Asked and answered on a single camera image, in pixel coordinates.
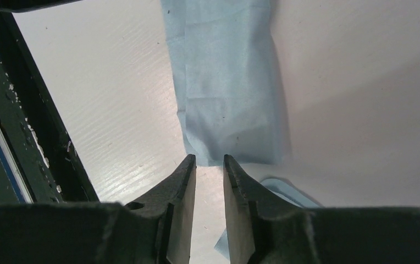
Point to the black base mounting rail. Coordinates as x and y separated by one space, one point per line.
38 160

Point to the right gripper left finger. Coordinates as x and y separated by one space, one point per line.
154 228

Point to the light blue cleaning cloth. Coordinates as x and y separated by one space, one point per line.
226 80

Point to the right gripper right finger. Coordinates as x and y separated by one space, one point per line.
263 228

